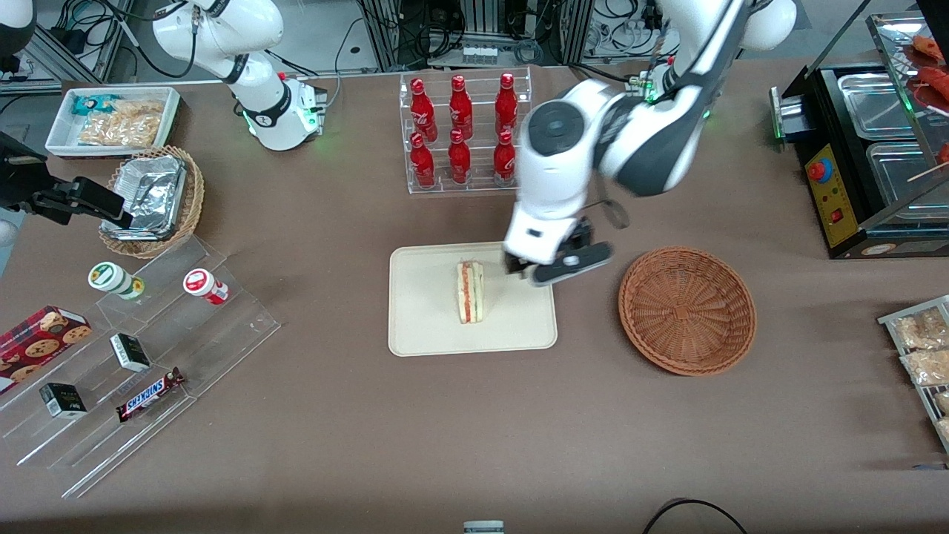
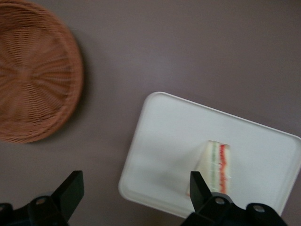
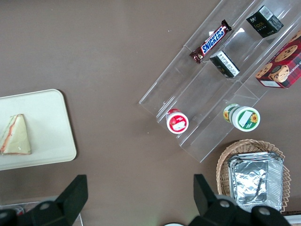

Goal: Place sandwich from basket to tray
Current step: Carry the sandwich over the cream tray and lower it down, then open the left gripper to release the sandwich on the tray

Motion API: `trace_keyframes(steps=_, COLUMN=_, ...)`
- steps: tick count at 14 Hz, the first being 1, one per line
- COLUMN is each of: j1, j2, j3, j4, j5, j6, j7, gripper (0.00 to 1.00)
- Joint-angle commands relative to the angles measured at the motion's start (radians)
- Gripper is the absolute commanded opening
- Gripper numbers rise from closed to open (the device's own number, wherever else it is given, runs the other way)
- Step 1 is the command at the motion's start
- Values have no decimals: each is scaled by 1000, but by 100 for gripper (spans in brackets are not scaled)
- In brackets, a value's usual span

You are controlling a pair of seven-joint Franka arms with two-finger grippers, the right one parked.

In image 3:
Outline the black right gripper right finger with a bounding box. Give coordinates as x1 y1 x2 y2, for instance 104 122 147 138
189 173 293 226

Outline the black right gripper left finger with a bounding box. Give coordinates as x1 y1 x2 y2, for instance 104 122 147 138
16 174 89 226

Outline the triangular sandwich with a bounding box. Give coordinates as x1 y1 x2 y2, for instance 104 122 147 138
0 113 32 156

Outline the light wicker basket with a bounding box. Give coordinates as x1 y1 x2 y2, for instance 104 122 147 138
215 138 292 214

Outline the beige serving tray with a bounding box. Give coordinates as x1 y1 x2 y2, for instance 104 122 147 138
0 89 78 171

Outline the stack of foil trays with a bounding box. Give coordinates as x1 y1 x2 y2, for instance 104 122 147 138
226 151 285 211

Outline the white rectangular plastic bin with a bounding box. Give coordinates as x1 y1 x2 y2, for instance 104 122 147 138
281 212 301 226

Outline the red lid yogurt cup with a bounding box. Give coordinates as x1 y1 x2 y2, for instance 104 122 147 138
166 108 190 134

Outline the green lid yogurt cup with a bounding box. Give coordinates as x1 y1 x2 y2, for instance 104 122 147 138
222 103 261 132

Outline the clear acrylic stepped shelf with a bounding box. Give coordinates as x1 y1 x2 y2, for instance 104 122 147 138
138 0 301 164

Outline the small black carton box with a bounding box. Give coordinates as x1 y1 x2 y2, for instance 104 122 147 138
209 50 241 79
246 5 285 39

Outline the red tartan cookie box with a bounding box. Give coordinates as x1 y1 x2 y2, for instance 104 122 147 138
255 29 301 89

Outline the snickers chocolate bar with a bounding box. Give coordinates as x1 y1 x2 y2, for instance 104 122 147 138
189 19 232 65

